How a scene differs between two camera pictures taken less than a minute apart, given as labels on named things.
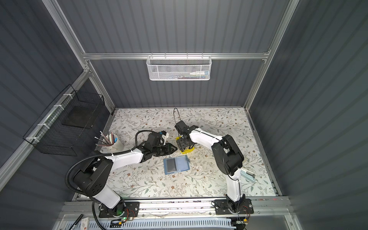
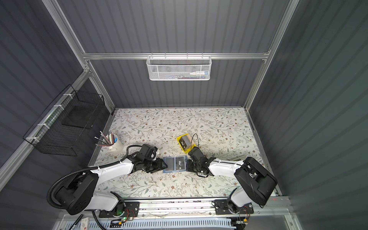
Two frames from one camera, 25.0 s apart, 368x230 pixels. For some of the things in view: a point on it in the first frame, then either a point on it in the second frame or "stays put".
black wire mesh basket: (64, 127) stays put
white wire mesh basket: (179, 68) stays put
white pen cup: (115, 147) stays put
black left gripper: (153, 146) to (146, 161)
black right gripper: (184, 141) to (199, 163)
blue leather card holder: (177, 164) stays put
